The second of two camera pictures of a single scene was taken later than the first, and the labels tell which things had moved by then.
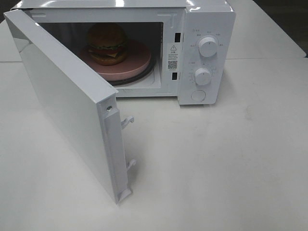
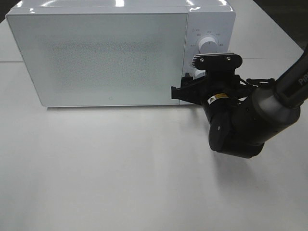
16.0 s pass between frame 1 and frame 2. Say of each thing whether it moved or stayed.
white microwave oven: stayed
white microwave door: moved
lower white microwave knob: stayed
